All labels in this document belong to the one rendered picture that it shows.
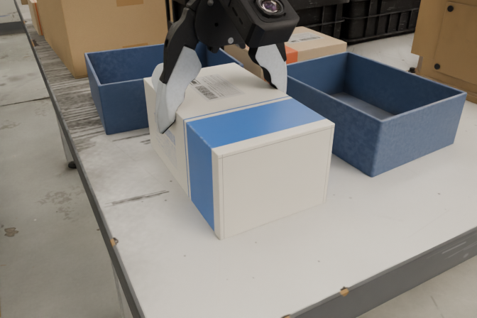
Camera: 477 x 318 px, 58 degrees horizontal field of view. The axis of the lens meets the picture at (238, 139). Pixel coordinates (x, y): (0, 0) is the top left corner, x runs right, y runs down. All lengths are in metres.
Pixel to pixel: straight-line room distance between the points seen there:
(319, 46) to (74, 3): 0.40
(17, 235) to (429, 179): 1.38
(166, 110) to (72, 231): 1.19
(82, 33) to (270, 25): 0.49
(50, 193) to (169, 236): 1.41
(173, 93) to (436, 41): 0.49
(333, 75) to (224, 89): 0.26
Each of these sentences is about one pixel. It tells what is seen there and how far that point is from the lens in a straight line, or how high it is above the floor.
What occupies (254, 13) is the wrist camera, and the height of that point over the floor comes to 0.89.
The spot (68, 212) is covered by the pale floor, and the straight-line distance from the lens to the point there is 1.68.
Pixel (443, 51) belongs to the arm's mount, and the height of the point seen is 0.76.
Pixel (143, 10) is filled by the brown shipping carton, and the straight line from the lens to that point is 0.81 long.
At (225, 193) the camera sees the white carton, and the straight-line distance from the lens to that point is 0.37.
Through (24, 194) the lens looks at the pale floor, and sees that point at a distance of 1.84.
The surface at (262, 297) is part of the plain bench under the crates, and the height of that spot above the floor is 0.70.
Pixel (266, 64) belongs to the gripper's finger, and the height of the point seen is 0.82.
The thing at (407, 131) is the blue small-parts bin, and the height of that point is 0.75.
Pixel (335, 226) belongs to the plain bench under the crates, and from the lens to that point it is 0.42.
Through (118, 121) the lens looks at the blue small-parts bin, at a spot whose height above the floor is 0.72.
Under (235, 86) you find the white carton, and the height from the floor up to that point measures 0.79.
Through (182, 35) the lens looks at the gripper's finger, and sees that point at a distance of 0.40.
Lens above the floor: 0.97
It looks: 29 degrees down
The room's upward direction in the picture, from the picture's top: straight up
